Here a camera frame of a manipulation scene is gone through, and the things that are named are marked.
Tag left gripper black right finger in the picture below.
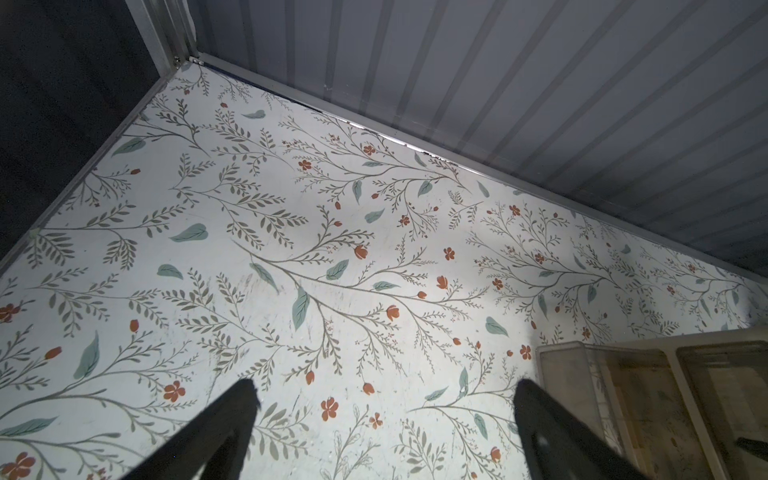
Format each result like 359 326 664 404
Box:
513 379 645 479

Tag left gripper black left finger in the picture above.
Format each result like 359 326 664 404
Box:
125 378 260 479

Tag beige drawer organizer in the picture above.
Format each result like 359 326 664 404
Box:
618 326 767 479

